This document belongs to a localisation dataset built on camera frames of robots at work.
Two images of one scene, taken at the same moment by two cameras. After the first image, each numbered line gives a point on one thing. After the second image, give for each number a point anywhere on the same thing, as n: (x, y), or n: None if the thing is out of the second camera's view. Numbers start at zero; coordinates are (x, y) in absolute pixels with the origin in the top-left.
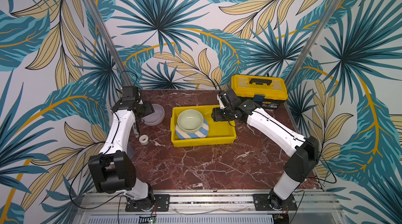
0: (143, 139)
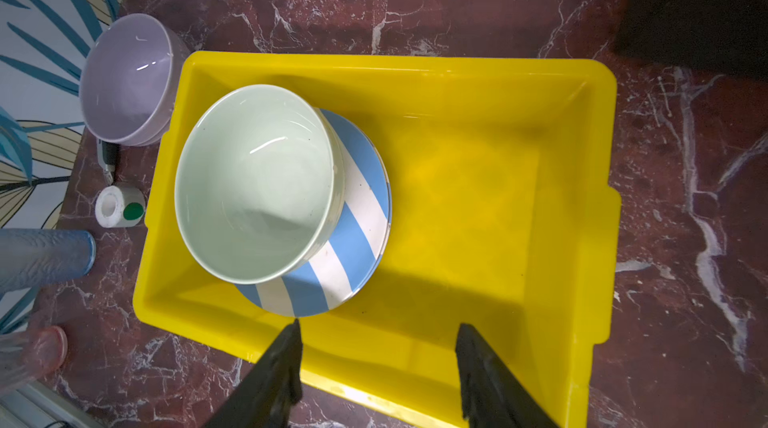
0: (121, 205)
